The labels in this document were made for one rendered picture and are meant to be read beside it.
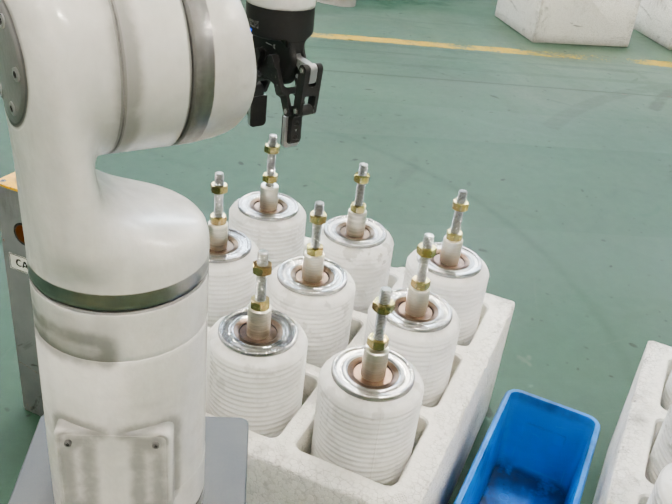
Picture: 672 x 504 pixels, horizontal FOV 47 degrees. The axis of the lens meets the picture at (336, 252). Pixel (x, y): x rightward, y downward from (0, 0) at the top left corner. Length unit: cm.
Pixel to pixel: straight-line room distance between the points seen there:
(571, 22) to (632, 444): 239
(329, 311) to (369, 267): 12
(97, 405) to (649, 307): 114
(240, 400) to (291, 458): 7
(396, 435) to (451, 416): 11
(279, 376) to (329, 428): 7
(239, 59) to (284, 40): 51
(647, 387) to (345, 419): 37
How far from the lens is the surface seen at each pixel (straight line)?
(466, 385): 84
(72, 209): 35
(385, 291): 66
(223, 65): 35
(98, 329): 40
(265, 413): 75
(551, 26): 305
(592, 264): 152
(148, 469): 45
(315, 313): 81
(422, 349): 78
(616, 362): 127
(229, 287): 86
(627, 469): 81
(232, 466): 55
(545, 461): 100
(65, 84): 33
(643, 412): 88
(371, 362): 69
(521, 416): 97
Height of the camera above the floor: 69
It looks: 30 degrees down
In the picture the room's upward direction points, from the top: 7 degrees clockwise
